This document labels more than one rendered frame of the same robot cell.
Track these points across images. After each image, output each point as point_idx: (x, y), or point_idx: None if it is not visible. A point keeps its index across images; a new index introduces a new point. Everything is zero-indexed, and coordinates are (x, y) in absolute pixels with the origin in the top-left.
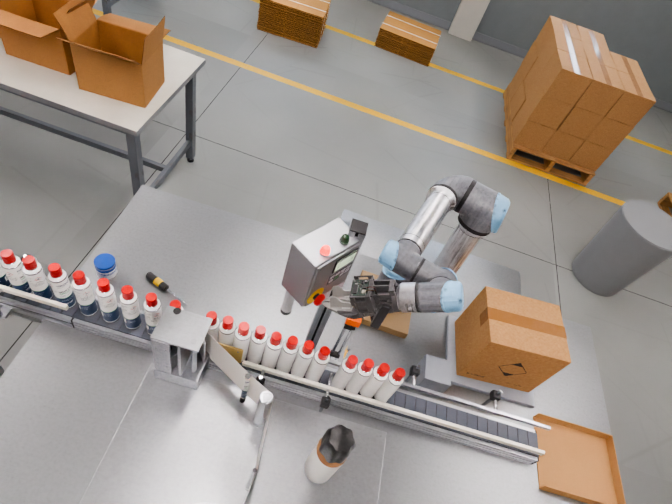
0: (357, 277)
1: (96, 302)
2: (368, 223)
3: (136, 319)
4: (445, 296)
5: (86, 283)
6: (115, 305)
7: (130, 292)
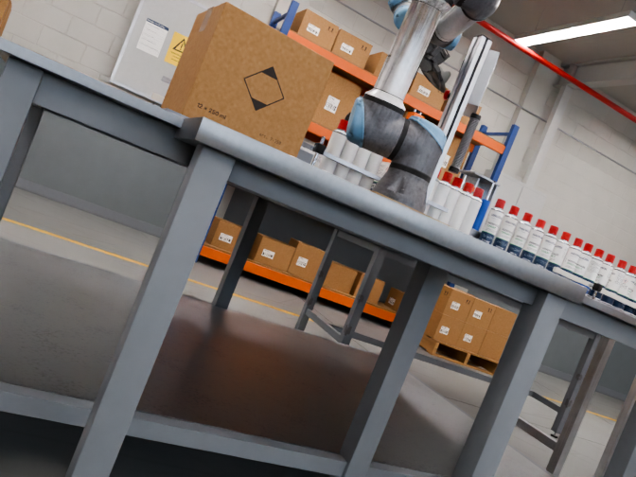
0: (448, 54)
1: (538, 265)
2: (483, 34)
3: (508, 246)
4: (404, 1)
5: (548, 234)
6: (525, 245)
7: (525, 212)
